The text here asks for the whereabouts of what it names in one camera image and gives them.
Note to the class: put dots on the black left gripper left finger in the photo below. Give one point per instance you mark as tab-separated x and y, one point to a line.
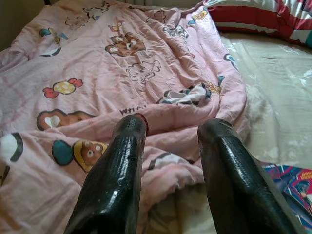
114	175

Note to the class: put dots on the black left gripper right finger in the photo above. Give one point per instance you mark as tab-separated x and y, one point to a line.
234	185

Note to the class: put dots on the colourful comic book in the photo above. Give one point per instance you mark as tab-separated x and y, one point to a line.
295	185

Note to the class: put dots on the pink cartoon print quilt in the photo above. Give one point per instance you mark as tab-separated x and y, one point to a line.
92	61

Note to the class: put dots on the red white striped pillow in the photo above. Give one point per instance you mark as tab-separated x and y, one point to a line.
256	17

